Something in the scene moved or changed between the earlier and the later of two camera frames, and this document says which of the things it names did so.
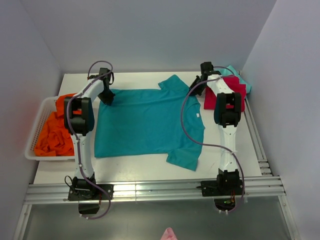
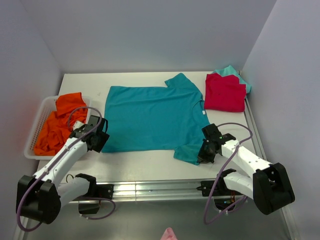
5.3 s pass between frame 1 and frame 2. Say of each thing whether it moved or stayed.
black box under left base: stayed
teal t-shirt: moved
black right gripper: moved
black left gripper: moved
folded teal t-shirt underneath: stayed
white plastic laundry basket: stayed
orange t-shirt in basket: stayed
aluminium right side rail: stayed
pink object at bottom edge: stayed
